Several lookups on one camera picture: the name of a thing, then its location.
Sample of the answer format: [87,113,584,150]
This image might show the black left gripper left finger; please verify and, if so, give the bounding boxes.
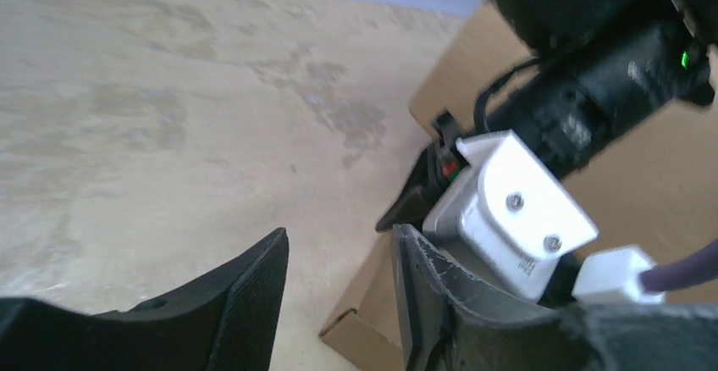
[1,228,290,370]

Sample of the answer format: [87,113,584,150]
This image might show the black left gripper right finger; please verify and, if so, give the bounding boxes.
[393,224,717,371]

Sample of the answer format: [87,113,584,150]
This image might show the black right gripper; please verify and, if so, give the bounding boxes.
[375,111,473,232]

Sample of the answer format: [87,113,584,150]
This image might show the brown cardboard box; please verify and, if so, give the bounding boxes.
[319,3,717,370]

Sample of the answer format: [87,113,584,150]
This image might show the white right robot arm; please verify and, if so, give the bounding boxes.
[376,0,717,231]

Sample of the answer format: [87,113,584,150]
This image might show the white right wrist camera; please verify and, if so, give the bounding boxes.
[423,130,599,302]

